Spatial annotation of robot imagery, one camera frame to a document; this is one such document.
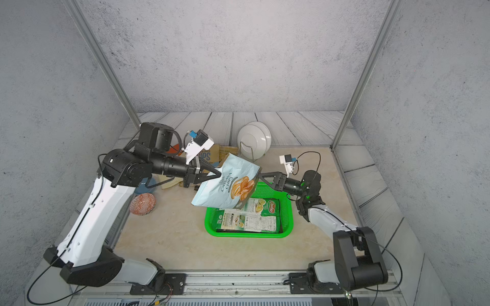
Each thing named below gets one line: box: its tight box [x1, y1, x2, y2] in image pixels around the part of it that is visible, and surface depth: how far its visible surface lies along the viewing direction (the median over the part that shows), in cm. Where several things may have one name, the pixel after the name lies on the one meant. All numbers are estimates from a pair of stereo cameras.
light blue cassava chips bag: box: [191, 152, 262, 210], surface depth 62 cm
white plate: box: [236, 121, 272, 161], surface depth 107 cm
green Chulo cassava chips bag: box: [215, 197, 281, 233], surface depth 86 cm
